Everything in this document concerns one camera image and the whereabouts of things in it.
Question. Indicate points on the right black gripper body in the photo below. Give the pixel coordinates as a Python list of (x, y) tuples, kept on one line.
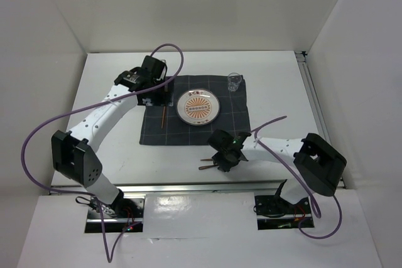
[(225, 162)]

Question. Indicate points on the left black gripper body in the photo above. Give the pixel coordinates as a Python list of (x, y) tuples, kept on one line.
[(158, 97)]

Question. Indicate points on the copper fork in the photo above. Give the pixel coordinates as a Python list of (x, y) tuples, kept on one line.
[(163, 116)]

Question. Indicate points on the dark grey checked cloth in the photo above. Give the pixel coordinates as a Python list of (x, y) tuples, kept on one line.
[(233, 117)]

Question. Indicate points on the orange sunburst plate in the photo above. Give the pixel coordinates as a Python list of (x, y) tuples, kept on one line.
[(198, 107)]

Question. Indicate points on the clear drinking glass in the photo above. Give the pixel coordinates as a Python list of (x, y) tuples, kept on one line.
[(233, 81)]

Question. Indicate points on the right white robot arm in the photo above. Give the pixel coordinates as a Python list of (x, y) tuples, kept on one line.
[(315, 166)]

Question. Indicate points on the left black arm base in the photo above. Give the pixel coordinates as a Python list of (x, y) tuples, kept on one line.
[(130, 216)]

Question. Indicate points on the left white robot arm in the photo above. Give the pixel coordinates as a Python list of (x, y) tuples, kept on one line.
[(74, 151)]

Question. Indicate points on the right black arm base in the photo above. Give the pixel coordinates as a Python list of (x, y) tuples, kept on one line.
[(273, 213)]

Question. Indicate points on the copper spoon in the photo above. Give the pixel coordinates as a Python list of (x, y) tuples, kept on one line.
[(207, 167)]

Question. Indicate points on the front aluminium rail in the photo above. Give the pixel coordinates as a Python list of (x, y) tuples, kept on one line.
[(131, 186)]

